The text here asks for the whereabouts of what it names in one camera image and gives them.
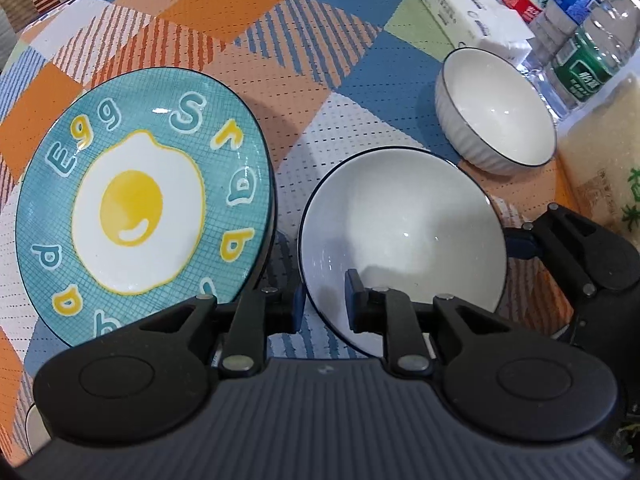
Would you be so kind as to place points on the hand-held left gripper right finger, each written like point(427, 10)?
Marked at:
point(352, 300)

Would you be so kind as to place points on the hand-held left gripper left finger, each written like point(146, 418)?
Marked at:
point(296, 310)

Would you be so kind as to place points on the white bowl with dark rim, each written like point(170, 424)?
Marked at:
point(400, 220)
point(32, 427)
point(495, 110)

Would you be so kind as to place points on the red label water bottle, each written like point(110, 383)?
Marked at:
point(525, 0)

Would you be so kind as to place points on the green label water bottle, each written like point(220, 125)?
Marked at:
point(582, 72)

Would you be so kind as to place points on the patchwork tablecloth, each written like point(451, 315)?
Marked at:
point(300, 35)

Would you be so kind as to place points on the white tissue pack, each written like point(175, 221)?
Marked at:
point(475, 15)

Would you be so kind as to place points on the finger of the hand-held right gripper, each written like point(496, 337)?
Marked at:
point(520, 246)

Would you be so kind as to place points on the blue fried egg plate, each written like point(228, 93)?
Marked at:
point(140, 210)

